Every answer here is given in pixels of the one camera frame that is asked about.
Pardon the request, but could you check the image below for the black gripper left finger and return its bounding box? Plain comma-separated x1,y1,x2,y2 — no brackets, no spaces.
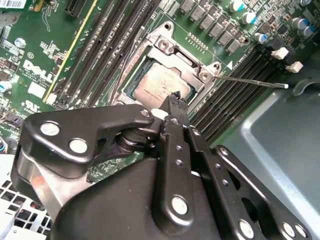
11,91,196,228

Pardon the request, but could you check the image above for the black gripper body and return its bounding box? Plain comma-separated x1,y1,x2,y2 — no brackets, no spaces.
50,155,227,240

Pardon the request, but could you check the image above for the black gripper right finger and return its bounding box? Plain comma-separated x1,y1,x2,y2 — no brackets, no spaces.
179,95,315,240

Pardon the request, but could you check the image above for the silver CPU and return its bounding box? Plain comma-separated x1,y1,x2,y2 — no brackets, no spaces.
131,61,191,107

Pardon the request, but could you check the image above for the wire locking lever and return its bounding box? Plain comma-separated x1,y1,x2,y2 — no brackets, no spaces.
214,74,290,89

